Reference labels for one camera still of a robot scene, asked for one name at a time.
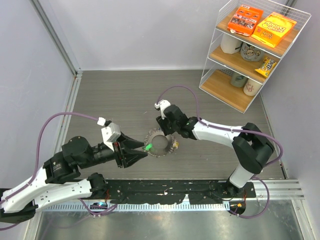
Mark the grey cartoon mug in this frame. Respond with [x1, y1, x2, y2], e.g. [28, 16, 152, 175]
[240, 42, 265, 62]

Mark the white paper roll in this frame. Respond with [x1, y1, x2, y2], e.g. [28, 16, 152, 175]
[220, 33, 243, 54]

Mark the green plastic key tag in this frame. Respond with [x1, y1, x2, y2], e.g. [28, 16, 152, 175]
[144, 143, 153, 151]

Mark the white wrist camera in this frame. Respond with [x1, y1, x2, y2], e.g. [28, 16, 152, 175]
[101, 122, 121, 152]
[154, 99, 171, 120]

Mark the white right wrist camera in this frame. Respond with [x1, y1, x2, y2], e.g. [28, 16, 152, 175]
[154, 99, 171, 120]

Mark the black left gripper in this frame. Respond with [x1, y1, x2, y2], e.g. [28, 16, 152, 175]
[80, 131, 150, 169]

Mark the white mug red writing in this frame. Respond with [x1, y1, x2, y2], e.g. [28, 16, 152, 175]
[243, 78, 263, 97]

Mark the yellow snack bag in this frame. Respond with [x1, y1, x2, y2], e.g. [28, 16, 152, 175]
[251, 12, 297, 48]

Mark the white wire shelf rack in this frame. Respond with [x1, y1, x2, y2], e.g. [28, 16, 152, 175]
[199, 0, 312, 113]

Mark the grey-green mug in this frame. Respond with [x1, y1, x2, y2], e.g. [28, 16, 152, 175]
[230, 72, 248, 88]

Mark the yellow candy packet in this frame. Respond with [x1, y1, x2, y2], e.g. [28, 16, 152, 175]
[255, 56, 278, 78]

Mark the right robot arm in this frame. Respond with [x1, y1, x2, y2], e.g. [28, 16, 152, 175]
[154, 100, 275, 197]

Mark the white slotted cable duct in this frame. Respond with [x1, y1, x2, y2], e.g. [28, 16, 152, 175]
[43, 201, 230, 212]

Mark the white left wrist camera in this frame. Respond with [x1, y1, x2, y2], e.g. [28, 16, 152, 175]
[101, 122, 121, 152]

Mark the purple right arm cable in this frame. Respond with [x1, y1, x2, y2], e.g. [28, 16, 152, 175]
[156, 85, 285, 181]

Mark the orange snack box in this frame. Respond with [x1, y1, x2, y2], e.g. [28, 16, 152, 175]
[227, 4, 264, 37]

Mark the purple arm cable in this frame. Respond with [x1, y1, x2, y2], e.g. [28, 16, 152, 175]
[0, 112, 106, 230]
[156, 85, 285, 181]

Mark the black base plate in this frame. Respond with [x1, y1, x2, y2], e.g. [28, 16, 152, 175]
[101, 179, 256, 205]

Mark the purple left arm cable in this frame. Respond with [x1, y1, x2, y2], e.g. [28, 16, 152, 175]
[0, 112, 106, 230]

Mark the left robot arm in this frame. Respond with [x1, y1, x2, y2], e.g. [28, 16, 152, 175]
[0, 134, 148, 224]

